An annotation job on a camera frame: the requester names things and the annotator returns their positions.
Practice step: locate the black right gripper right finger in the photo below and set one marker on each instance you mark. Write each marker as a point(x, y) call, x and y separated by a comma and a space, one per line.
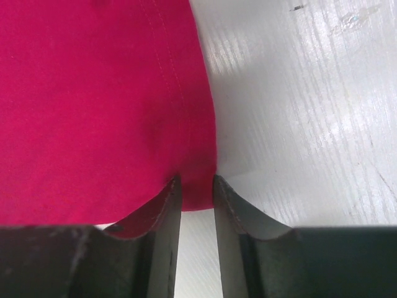
point(261, 257)

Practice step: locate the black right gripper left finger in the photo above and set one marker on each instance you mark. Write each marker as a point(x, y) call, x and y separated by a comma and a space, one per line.
point(135, 257)

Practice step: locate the magenta pink t shirt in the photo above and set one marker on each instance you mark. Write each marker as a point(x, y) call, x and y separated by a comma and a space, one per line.
point(102, 104)

